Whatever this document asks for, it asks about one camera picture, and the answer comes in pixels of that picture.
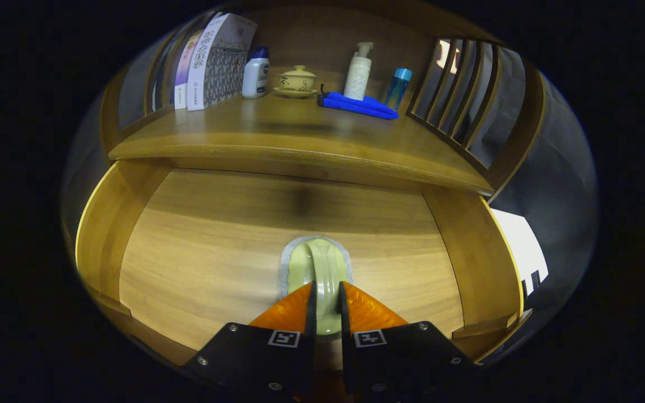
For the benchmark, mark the clear blue bottle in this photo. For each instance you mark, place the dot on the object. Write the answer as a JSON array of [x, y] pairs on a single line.
[[397, 89]]

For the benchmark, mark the thick white book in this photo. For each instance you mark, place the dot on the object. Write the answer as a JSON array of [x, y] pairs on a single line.
[[221, 61]]

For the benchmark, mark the thin purple book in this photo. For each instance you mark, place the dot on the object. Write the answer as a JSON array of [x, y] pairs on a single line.
[[185, 73]]

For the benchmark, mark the wooden drawer with black knob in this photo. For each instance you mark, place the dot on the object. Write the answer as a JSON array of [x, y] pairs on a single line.
[[216, 252]]

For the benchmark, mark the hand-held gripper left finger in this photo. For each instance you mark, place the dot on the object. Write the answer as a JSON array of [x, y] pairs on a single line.
[[255, 358]]

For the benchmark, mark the white bottle with blue cap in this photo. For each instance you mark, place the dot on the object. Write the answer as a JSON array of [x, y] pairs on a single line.
[[255, 78]]

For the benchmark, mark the white pump bottle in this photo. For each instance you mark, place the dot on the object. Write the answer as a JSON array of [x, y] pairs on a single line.
[[358, 75]]

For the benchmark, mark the blue folded cloth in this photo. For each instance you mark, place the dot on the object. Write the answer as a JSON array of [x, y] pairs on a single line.
[[356, 105]]

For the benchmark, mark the wooden countertop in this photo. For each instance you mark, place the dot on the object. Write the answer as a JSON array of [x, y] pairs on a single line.
[[300, 129]]

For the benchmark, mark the wooden cabinet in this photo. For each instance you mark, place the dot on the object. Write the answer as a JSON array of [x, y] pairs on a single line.
[[311, 28]]

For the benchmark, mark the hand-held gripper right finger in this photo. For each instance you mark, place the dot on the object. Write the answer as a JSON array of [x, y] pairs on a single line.
[[406, 358]]

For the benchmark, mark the green scrub brush grey pad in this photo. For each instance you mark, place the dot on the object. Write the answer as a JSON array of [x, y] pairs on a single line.
[[322, 263]]

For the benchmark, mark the yellow lidded teacup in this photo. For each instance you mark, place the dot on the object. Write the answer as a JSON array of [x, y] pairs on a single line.
[[297, 81]]

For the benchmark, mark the white slatted appliance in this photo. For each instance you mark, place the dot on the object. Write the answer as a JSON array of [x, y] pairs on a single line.
[[515, 240]]

